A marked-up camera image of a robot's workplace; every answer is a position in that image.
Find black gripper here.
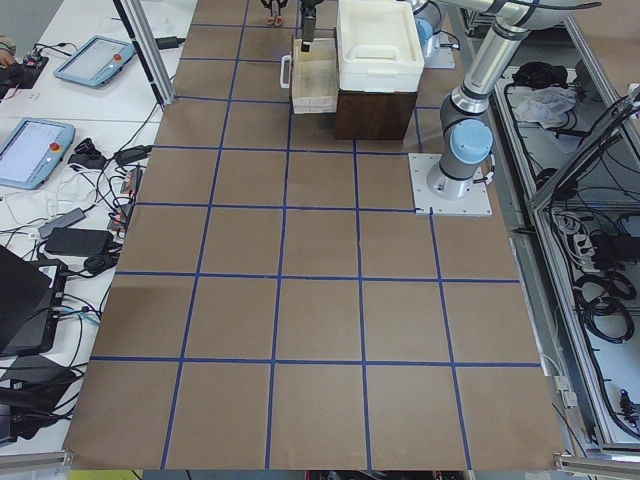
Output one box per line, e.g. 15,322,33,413
260,0,288,18
300,0,320,52

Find orange grey scissors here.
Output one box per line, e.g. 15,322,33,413
266,3,284,27

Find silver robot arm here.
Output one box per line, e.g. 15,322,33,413
261,0,444,52
426,1,601,201

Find light wooden drawer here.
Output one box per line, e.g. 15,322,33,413
279,38,338,115

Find dark brown wooden cabinet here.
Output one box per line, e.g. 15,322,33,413
334,90,418,140

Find upper blue teach pendant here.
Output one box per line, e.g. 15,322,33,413
54,35,136,88

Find blue teach pendant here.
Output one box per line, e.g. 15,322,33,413
54,35,136,88
1,117,76,190

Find white crumpled cloth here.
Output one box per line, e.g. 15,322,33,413
514,87,577,128

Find lower blue teach pendant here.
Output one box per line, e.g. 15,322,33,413
1,117,76,190

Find black power adapter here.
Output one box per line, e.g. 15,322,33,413
44,228,114,257

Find black laptop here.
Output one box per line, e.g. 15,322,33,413
1,247,68,358

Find aluminium frame post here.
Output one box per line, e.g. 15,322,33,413
113,0,175,107

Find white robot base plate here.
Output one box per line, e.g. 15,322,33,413
408,153,492,217

